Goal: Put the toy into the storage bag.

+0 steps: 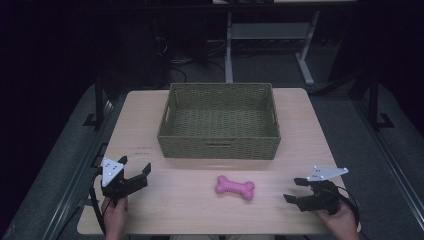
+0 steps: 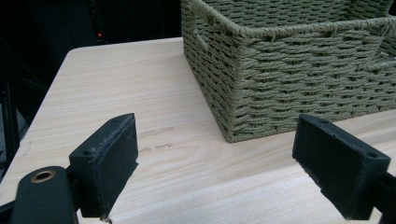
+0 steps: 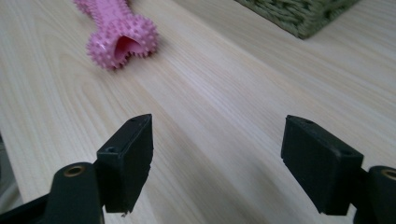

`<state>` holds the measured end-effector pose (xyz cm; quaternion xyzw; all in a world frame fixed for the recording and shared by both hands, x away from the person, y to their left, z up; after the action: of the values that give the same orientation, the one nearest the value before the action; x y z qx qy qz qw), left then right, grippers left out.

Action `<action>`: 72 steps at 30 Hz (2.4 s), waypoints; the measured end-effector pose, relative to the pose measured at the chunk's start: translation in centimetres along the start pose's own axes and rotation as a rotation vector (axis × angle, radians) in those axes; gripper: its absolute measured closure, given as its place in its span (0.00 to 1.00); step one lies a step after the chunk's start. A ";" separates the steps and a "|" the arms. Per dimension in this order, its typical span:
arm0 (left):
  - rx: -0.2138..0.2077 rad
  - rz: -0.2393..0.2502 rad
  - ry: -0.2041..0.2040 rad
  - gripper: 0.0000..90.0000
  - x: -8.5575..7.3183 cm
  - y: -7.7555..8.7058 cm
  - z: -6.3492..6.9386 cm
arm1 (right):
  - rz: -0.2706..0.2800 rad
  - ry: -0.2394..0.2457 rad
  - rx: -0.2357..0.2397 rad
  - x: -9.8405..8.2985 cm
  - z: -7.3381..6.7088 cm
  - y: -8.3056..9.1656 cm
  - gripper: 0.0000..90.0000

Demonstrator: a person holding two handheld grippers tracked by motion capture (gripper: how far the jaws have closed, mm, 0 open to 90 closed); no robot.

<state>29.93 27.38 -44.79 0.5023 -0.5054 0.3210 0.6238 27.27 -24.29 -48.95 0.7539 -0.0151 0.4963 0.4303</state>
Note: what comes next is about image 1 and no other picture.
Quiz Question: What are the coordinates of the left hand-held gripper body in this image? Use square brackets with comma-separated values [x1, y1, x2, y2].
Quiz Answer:
[99, 156, 149, 202]

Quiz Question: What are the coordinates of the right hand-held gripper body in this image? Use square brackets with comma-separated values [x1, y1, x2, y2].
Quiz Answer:
[297, 165, 350, 216]

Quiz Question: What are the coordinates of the pink bone dog toy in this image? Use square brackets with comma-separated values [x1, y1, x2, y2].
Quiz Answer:
[214, 175, 256, 202]

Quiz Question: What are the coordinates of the green woven basket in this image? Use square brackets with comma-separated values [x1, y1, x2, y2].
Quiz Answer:
[156, 82, 282, 161]

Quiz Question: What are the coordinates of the person's right hand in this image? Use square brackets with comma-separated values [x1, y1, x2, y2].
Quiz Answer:
[312, 199, 362, 240]

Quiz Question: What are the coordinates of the person's left hand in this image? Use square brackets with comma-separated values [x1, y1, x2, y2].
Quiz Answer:
[101, 195, 130, 240]

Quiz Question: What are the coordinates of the black metal stand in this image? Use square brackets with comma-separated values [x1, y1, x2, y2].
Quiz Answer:
[366, 71, 395, 132]
[82, 71, 107, 130]

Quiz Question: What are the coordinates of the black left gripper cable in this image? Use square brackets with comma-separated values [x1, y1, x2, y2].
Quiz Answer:
[88, 166, 108, 235]

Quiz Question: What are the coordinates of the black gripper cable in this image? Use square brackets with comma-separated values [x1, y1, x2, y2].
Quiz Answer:
[336, 185, 362, 228]
[88, 166, 108, 235]

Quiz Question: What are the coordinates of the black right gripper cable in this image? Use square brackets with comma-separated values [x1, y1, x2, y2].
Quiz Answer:
[336, 185, 362, 228]

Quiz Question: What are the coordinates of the tangle of floor cables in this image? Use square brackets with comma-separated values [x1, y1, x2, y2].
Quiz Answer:
[153, 34, 228, 86]

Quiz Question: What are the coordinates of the grey metal table frame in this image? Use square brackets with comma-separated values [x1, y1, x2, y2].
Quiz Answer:
[224, 10, 321, 86]

